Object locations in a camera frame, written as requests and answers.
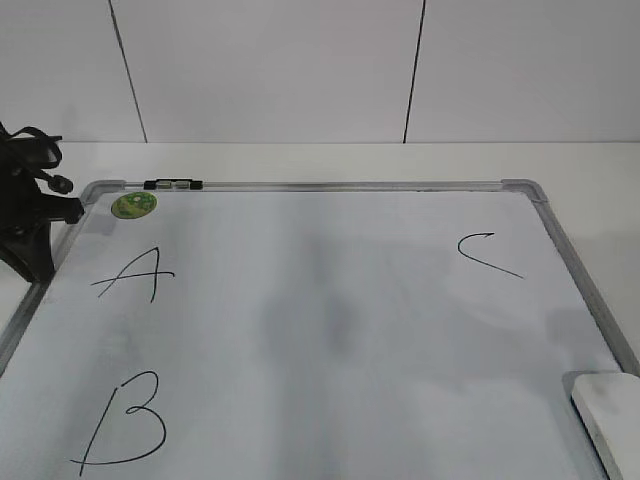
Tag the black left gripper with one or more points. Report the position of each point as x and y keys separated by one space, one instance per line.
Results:
x=31 y=200

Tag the white rectangular board eraser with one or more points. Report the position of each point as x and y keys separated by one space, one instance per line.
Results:
x=608 y=404

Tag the green round magnet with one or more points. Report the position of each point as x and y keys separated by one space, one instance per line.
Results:
x=134 y=205

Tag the white whiteboard with aluminium frame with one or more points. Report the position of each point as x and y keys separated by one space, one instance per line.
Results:
x=331 y=331

